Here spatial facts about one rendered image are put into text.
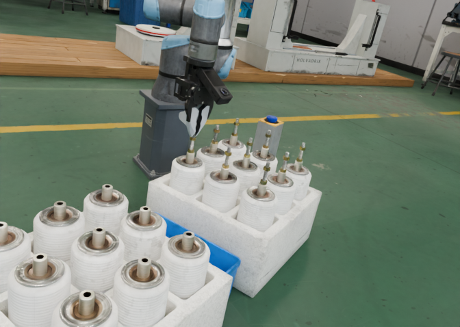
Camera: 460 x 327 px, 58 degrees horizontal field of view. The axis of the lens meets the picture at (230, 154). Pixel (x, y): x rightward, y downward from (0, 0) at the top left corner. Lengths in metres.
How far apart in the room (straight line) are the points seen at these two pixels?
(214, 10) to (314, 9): 6.92
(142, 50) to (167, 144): 1.57
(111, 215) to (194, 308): 0.28
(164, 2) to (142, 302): 0.77
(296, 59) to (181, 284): 3.20
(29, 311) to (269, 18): 3.23
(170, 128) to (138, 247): 0.75
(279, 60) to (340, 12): 3.89
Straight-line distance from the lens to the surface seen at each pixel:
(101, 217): 0.94
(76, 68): 2.86
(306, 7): 8.10
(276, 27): 3.70
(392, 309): 1.29
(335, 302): 1.22
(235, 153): 1.33
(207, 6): 1.05
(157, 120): 1.53
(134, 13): 5.49
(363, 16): 4.66
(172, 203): 1.16
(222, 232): 1.09
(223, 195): 1.10
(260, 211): 1.05
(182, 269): 0.81
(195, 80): 1.10
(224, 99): 1.04
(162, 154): 1.58
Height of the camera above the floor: 0.74
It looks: 23 degrees down
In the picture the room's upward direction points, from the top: 11 degrees clockwise
